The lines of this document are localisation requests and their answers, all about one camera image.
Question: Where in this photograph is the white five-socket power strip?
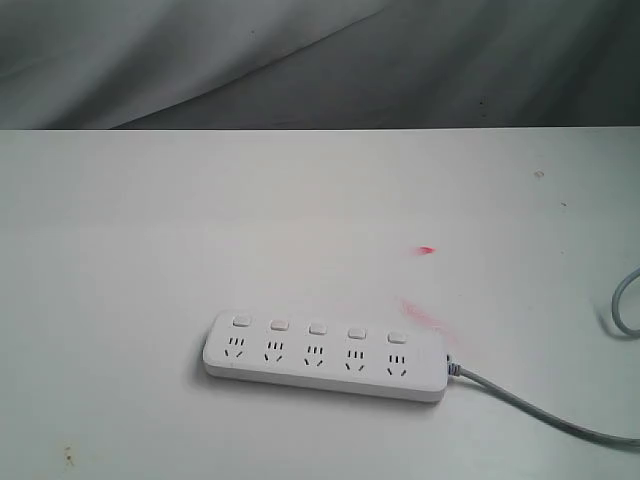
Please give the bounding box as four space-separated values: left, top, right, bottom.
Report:
202 311 448 403

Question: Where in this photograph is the grey power cable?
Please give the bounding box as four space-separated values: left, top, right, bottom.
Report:
444 266 640 445

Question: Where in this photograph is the grey backdrop cloth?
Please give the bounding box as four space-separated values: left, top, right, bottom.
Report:
1 1 639 129

